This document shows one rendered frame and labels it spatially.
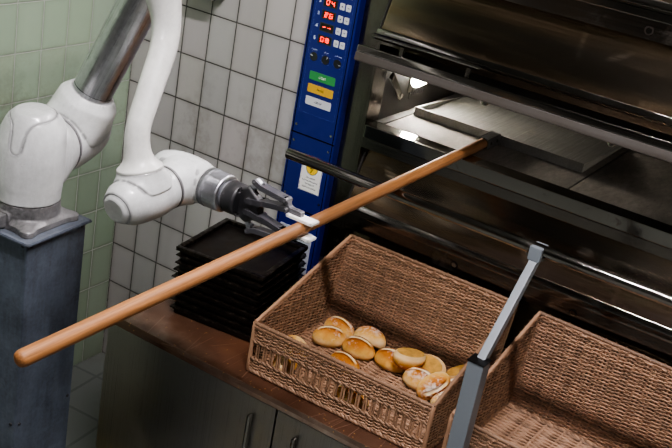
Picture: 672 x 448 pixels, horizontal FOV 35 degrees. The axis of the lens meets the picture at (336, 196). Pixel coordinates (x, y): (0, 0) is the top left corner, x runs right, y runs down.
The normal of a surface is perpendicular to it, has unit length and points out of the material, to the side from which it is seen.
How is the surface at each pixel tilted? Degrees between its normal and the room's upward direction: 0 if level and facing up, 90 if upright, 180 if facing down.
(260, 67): 90
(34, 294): 90
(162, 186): 67
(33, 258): 90
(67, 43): 90
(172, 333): 0
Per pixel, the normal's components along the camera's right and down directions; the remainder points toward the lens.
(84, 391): 0.17, -0.92
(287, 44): -0.53, 0.23
